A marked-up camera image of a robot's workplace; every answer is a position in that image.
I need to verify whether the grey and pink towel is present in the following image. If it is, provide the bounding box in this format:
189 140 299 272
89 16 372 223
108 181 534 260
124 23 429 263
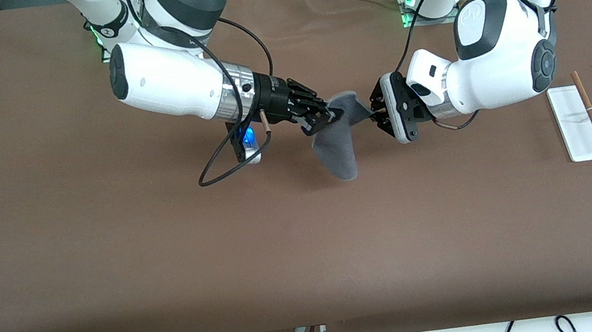
303 88 386 186

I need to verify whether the white rack with wooden bars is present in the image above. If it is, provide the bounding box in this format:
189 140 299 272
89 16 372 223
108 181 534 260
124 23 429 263
543 64 592 166

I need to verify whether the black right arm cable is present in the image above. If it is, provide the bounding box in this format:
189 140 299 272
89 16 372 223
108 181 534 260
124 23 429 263
122 0 290 195

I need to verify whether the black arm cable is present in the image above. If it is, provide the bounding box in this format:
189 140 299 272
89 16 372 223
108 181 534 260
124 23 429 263
122 0 290 195
383 0 582 139

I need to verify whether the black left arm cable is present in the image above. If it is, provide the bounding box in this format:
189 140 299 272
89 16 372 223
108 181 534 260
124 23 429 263
383 0 582 139

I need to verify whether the looped black floor cable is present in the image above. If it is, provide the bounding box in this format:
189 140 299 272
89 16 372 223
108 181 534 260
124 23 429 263
554 313 579 332

